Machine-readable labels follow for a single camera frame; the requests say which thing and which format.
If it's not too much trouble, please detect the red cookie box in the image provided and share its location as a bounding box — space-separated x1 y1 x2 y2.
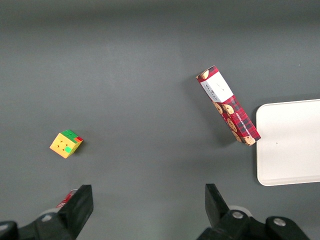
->
195 65 262 148

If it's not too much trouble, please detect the red drink can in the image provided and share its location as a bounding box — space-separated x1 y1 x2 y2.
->
56 189 79 214

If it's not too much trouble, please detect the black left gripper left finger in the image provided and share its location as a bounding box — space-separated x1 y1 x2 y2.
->
18 184 94 240

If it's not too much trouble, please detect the multicoloured puzzle cube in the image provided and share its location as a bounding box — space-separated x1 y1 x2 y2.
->
49 129 84 160

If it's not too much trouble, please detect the beige plastic tray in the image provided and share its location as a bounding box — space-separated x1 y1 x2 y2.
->
255 98 320 187

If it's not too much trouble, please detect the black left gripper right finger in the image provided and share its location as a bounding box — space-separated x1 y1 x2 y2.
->
196 183 311 240

